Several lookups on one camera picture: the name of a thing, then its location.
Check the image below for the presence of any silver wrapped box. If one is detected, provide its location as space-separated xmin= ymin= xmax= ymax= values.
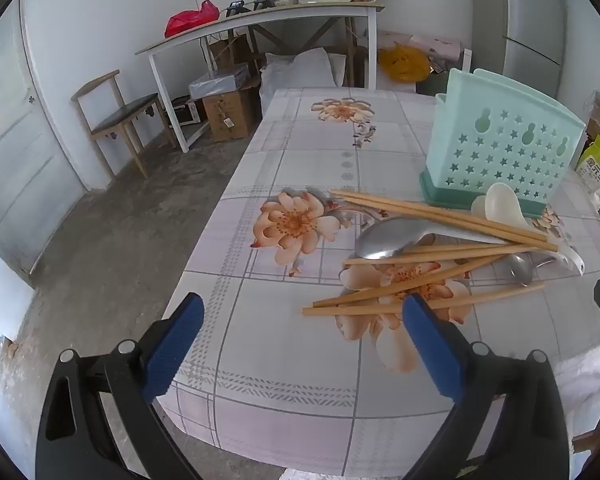
xmin=188 ymin=64 xmax=252 ymax=100

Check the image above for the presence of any bundle of wooden chopsticks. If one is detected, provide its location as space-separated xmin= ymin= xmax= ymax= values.
xmin=337 ymin=196 xmax=560 ymax=253

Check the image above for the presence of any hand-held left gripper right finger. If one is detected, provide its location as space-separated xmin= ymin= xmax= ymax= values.
xmin=401 ymin=293 xmax=576 ymax=480

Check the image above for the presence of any mint green utensil holder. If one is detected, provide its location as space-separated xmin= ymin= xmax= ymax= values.
xmin=419 ymin=67 xmax=587 ymax=218

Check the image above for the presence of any small toaster oven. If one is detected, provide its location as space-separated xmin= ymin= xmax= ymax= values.
xmin=167 ymin=96 xmax=206 ymax=128

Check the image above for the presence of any grey refrigerator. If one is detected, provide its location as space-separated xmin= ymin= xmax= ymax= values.
xmin=500 ymin=0 xmax=568 ymax=93

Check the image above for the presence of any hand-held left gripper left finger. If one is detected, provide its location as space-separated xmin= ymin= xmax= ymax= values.
xmin=35 ymin=291 xmax=206 ymax=480

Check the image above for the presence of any wooden chair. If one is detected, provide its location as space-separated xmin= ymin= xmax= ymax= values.
xmin=71 ymin=70 xmax=178 ymax=181

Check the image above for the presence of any white sack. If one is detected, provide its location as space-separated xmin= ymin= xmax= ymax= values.
xmin=259 ymin=47 xmax=348 ymax=116

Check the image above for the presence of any small metal spoon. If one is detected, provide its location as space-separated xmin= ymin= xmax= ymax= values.
xmin=506 ymin=251 xmax=561 ymax=287

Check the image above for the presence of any white side table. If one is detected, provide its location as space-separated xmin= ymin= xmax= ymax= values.
xmin=135 ymin=1 xmax=385 ymax=153

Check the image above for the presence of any red plastic bag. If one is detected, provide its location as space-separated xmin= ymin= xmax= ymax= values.
xmin=164 ymin=0 xmax=220 ymax=39

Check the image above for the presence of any white door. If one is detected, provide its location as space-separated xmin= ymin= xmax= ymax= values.
xmin=0 ymin=7 xmax=88 ymax=276

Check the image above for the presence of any large metal spoon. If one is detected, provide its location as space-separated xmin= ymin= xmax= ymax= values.
xmin=354 ymin=216 xmax=513 ymax=262

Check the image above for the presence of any white plastic rice spoon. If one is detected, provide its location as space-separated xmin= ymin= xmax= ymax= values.
xmin=484 ymin=182 xmax=587 ymax=277

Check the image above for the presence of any pink box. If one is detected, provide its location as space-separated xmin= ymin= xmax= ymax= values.
xmin=377 ymin=30 xmax=473 ymax=68

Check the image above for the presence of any brown wooden stool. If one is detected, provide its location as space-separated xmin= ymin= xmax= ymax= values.
xmin=571 ymin=407 xmax=600 ymax=456

